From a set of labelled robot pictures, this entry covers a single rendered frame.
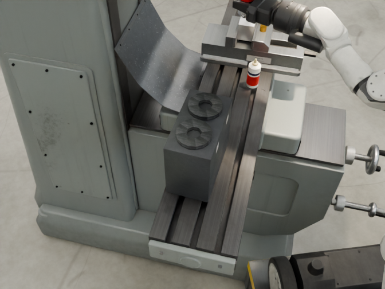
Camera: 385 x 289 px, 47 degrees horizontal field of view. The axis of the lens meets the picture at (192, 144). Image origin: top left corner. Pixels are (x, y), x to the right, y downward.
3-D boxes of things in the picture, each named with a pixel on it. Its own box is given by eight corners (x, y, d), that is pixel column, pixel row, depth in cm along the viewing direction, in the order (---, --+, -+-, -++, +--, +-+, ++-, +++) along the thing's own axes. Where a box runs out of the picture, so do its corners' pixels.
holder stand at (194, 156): (228, 143, 133) (234, 93, 117) (208, 203, 119) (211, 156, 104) (189, 133, 135) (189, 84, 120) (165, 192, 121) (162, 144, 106)
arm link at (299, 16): (300, -4, 122) (340, 9, 118) (300, 20, 132) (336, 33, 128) (281, 28, 120) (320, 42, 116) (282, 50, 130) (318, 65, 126)
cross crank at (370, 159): (378, 159, 175) (389, 139, 166) (379, 183, 168) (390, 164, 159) (337, 151, 177) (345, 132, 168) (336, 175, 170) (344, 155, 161)
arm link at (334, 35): (325, 1, 119) (354, 36, 113) (323, 22, 127) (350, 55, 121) (303, 12, 119) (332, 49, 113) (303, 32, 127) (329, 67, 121)
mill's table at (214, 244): (286, 9, 192) (289, -8, 186) (234, 278, 114) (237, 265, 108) (232, 1, 195) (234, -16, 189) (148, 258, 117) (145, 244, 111)
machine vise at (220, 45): (303, 50, 161) (309, 24, 153) (299, 77, 152) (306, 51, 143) (208, 35, 166) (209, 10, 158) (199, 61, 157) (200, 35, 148)
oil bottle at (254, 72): (259, 81, 150) (263, 55, 142) (256, 89, 148) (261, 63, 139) (247, 79, 151) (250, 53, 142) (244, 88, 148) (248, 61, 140)
